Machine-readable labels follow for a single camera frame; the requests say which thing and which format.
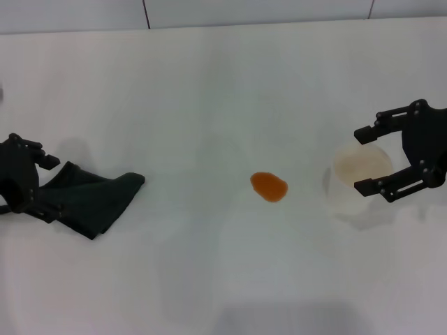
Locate orange liquid stain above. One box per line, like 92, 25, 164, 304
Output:
249, 172, 289, 203

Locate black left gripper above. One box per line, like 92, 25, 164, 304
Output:
0, 133, 66, 225

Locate dark blue rag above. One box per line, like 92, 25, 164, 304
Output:
37, 161, 146, 241

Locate white paper cup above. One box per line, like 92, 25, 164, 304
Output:
326, 142, 395, 219

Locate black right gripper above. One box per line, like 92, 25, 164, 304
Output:
353, 98, 447, 204

